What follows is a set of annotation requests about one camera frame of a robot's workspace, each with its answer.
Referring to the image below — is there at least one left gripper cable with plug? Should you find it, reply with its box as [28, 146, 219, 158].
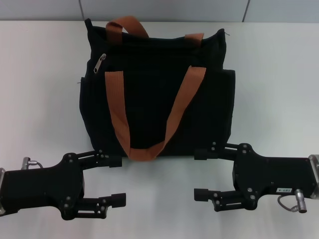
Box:
[21, 156, 44, 170]

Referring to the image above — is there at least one right gripper cable with plug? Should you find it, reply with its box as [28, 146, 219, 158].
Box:
[276, 188, 309, 214]

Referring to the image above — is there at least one black fabric bag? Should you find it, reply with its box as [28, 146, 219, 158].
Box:
[76, 15, 237, 162]

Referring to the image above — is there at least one silver metal zipper pull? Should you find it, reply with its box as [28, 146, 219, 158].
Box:
[93, 52, 107, 74]

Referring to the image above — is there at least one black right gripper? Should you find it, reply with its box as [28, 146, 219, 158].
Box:
[193, 141, 318, 213]

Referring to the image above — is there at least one gripper cable with plug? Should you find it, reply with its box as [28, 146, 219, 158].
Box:
[21, 156, 44, 170]
[276, 188, 309, 214]

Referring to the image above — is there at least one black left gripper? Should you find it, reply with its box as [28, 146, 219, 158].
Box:
[0, 148, 127, 221]

